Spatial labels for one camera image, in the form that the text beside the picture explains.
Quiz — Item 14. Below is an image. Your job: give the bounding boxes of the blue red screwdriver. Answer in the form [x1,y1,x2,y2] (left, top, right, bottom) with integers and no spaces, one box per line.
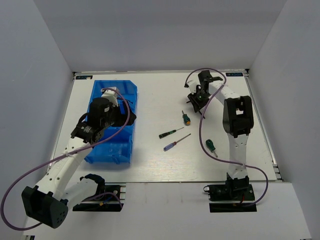
[163,133,191,152]

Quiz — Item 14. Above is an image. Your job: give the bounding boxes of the left blue corner label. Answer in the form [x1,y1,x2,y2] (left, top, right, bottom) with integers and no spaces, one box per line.
[75,75,93,80]

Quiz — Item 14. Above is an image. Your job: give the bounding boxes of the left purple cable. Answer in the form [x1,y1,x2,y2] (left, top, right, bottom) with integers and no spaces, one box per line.
[0,87,131,230]

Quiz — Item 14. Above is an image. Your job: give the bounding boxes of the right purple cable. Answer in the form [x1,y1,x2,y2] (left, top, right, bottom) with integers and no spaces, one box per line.
[184,68,270,207]

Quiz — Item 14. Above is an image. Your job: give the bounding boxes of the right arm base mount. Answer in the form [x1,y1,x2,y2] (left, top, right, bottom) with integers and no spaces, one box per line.
[203,177,257,213]

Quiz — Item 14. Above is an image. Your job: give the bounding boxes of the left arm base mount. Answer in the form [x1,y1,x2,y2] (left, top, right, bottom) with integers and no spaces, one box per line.
[72,183,126,213]

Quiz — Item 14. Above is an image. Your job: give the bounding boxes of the blue plastic bin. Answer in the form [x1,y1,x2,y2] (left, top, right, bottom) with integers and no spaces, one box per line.
[84,79,138,165]

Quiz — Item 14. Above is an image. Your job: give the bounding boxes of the right blue corner label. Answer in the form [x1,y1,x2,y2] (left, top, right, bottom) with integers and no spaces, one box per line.
[225,72,244,77]

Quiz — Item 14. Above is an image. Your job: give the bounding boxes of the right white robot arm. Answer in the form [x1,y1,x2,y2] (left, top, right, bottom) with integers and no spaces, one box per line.
[184,68,254,200]

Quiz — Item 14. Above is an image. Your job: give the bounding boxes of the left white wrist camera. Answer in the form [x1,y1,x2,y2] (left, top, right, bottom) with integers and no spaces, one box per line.
[101,86,119,107]

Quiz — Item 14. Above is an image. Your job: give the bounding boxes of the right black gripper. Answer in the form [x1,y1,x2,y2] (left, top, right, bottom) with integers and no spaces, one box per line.
[188,88,212,113]

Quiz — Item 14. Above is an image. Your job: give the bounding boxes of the black green precision screwdriver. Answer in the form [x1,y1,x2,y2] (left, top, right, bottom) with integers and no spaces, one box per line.
[158,127,184,139]

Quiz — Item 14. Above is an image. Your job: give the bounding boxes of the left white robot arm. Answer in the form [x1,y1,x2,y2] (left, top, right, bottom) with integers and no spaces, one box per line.
[21,97,137,229]

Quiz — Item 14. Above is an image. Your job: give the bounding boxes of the green orange stubby screwdriver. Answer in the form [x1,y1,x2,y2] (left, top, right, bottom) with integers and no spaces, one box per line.
[181,110,191,126]

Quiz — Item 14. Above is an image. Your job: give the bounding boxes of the dark green stubby screwdriver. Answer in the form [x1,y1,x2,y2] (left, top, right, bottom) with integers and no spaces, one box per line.
[205,139,218,158]

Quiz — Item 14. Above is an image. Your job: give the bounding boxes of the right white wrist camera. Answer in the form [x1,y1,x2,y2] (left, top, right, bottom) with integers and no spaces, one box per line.
[184,80,199,94]

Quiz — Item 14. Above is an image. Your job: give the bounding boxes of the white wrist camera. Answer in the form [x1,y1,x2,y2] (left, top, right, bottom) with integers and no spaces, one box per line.
[101,86,119,107]
[184,80,199,94]

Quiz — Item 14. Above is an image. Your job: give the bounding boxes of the purple cable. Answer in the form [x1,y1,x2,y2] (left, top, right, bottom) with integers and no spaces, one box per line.
[0,87,131,230]
[184,68,270,207]

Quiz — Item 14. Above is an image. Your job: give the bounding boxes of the blue corner label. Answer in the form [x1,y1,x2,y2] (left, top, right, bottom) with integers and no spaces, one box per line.
[225,72,244,77]
[75,75,93,80]

